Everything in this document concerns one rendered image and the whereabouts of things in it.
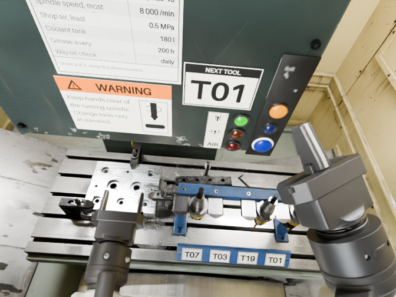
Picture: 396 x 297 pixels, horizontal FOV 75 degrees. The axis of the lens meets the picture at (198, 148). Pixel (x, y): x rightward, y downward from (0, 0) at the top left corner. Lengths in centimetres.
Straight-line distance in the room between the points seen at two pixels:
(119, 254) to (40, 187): 110
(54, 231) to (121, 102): 92
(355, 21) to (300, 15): 131
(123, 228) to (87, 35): 43
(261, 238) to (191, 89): 93
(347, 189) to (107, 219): 49
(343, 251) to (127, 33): 34
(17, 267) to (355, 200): 142
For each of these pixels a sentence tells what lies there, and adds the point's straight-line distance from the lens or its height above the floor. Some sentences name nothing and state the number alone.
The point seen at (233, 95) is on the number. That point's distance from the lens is 36.
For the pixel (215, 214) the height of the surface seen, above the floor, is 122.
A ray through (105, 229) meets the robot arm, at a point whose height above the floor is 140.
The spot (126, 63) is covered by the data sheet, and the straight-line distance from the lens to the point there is 34.
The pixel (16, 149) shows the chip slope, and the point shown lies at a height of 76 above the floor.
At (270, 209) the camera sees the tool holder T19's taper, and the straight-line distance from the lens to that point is 83.
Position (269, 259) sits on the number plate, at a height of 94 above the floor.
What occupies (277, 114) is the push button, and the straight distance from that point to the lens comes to 38.
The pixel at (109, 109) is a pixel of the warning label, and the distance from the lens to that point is 41.
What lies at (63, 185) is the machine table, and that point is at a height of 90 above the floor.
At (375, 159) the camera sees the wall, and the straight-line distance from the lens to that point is 139.
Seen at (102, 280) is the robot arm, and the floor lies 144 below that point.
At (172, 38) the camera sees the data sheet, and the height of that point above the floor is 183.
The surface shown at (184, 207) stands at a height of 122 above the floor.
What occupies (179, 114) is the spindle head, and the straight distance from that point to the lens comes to 39.
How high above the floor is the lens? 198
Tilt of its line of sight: 53 degrees down
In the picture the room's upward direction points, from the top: 7 degrees clockwise
